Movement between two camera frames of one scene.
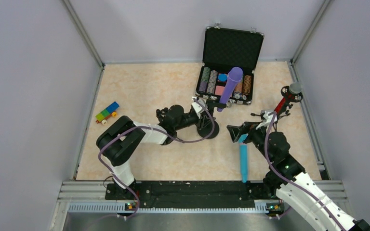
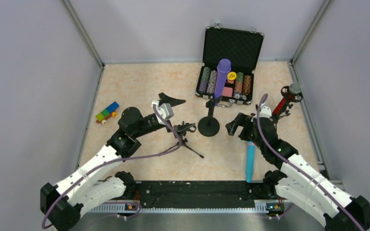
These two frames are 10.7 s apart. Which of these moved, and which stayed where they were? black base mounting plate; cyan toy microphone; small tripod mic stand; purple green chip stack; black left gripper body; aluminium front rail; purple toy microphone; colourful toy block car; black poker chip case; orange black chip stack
Moved: small tripod mic stand; black left gripper body; purple toy microphone; cyan toy microphone
Stayed: black base mounting plate; colourful toy block car; purple green chip stack; orange black chip stack; black poker chip case; aluminium front rail
